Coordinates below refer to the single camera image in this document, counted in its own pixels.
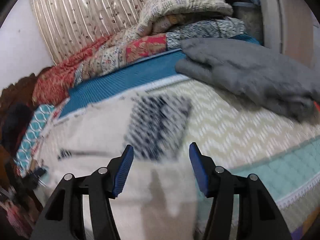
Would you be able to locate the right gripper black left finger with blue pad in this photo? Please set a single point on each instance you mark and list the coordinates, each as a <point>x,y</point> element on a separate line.
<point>63,217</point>

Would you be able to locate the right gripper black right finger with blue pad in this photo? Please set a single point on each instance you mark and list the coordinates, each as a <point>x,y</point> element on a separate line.
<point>259,216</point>

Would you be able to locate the cream fleece black-patterned garment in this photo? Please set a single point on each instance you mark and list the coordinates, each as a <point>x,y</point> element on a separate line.
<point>159,199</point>

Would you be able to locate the patterned bedsheet beige teal blue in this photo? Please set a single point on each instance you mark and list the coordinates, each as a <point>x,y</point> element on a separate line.
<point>233,132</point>

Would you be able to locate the teal white lattice pillow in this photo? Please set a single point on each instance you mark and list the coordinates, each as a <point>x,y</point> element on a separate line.
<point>33,132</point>

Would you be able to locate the dark navy fuzzy cushion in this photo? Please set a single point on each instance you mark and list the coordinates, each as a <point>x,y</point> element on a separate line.
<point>14,126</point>

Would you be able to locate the red floral patchwork quilt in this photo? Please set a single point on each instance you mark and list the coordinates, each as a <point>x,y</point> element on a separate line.
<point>104,56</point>

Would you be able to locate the carved brown wooden headboard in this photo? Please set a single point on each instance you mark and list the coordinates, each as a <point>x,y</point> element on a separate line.
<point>15,220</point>

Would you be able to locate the grey padded jacket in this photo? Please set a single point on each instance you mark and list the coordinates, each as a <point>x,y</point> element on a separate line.
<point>269,79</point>

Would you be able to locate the blue-grey patterned folded blanket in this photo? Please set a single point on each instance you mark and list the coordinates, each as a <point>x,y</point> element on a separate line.
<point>223,28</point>

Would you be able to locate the beige wardrobe door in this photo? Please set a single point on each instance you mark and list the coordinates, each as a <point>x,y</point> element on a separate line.
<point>288,29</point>

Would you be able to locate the beige leaf-pattern curtain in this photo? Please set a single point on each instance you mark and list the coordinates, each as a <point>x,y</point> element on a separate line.
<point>67,26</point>

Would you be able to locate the cream printed folded comforter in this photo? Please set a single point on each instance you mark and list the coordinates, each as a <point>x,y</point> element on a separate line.
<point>153,10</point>

